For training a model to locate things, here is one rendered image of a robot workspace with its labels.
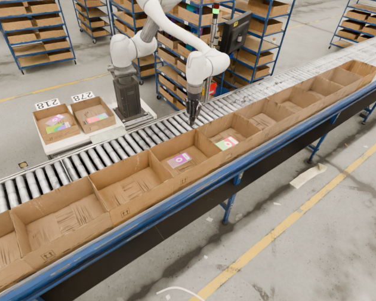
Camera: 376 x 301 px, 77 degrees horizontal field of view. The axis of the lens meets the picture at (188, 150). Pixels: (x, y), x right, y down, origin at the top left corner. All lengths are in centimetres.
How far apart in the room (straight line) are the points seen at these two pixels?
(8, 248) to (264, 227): 201
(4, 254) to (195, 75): 131
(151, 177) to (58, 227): 59
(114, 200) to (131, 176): 20
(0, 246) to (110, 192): 58
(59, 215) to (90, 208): 16
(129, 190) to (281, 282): 150
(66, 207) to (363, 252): 252
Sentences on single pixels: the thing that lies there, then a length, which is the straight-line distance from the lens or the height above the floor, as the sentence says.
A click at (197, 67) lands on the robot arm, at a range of 128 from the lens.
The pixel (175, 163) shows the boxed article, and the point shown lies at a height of 90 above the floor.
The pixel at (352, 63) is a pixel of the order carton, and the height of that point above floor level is 100.
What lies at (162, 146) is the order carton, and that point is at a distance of 161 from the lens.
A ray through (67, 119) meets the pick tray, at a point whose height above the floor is 76.
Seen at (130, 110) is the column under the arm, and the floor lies 83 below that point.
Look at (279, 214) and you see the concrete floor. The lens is 268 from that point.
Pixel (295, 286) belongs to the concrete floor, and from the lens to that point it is 240.
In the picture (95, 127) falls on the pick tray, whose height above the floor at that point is 79.
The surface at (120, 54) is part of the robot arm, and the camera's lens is 206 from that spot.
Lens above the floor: 211
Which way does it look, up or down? 44 degrees down
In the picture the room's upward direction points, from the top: 3 degrees clockwise
